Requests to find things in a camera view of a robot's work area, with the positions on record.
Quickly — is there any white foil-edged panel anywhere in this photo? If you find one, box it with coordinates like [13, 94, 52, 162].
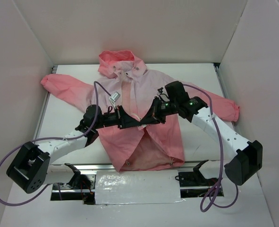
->
[95, 170, 181, 205]

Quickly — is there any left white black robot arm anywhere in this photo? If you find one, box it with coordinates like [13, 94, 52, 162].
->
[6, 105, 142, 194]

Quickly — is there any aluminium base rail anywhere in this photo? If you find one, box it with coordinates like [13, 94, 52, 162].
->
[47, 159, 239, 171]

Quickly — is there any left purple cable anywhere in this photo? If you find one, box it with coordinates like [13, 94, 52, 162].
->
[0, 81, 114, 207]

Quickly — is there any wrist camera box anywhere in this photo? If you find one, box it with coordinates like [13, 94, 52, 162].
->
[157, 87, 169, 102]
[109, 92, 120, 105]

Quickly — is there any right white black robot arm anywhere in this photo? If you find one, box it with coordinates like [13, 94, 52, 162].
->
[140, 81, 263, 186]

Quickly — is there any pink hooded zip jacket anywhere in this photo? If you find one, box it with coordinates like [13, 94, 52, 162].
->
[40, 49, 240, 173]

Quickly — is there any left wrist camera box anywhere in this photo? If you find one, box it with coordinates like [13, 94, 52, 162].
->
[109, 92, 120, 105]

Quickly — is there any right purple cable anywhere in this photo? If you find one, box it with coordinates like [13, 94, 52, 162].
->
[181, 83, 239, 211]

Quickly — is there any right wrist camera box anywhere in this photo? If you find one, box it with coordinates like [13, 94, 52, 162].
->
[157, 87, 169, 102]

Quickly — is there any purple cable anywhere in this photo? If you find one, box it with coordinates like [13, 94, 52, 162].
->
[0, 81, 114, 207]
[181, 83, 239, 211]

